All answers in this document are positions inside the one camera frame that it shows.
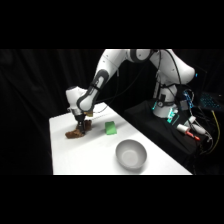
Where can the yellowish wrist camera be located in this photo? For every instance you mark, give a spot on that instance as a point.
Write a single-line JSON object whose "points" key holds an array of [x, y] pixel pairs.
{"points": [[89, 114]]}

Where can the brown plush deer toy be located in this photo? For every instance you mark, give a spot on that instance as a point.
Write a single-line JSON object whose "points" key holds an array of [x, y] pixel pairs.
{"points": [[74, 134]]}

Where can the black curtain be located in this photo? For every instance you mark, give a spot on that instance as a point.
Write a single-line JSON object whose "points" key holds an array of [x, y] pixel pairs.
{"points": [[30, 86]]}

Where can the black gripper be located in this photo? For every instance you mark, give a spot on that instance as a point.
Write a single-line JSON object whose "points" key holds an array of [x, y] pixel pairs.
{"points": [[80, 118]]}

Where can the white cylinder with red tip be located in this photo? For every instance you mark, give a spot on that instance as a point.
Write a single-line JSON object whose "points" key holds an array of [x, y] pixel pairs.
{"points": [[185, 130]]}

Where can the keyboard with blue lights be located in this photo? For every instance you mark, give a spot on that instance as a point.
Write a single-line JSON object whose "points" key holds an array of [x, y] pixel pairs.
{"points": [[210, 102]]}

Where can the green lit control box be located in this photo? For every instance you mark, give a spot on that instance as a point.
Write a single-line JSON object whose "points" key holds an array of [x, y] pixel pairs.
{"points": [[173, 116]]}

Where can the green foam block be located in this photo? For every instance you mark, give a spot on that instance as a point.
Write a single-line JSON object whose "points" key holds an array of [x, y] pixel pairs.
{"points": [[110, 128]]}

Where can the grey bowl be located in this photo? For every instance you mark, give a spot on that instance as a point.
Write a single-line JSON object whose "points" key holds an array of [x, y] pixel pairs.
{"points": [[130, 155]]}

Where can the black robot stand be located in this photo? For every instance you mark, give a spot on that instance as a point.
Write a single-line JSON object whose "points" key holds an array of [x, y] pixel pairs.
{"points": [[146, 121]]}

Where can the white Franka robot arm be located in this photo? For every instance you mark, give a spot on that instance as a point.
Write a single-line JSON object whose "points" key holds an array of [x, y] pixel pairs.
{"points": [[110, 63]]}

